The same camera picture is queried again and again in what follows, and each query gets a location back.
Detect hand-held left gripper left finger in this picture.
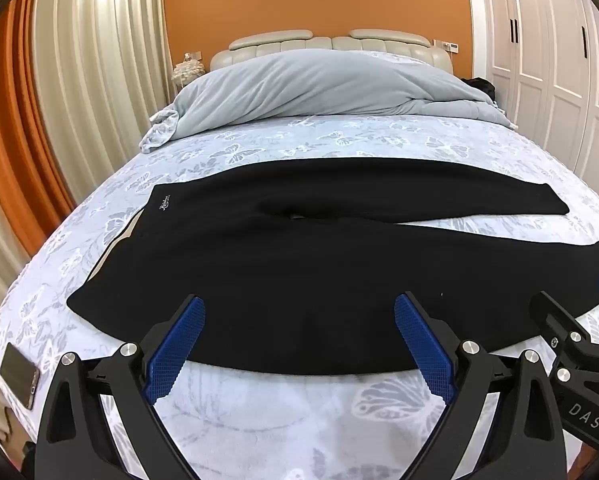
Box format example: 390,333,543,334
34,294,206,480

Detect cream padded headboard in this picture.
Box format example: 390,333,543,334
209,29,454,78

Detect orange curtain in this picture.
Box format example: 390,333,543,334
0,0,76,257

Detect black pants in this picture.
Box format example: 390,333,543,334
66,157,599,377

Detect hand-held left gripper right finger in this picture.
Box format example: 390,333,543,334
393,291,580,480

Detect black bag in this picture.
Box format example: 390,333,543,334
463,77,498,107

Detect smartphone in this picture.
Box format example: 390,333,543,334
0,342,41,410

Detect cream curtain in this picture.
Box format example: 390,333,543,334
0,0,176,411

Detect white wardrobe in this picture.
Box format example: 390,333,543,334
472,0,599,201

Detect bed with butterfly sheet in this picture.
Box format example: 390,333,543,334
0,110,599,480

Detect grey duvet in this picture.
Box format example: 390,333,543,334
139,50,517,155

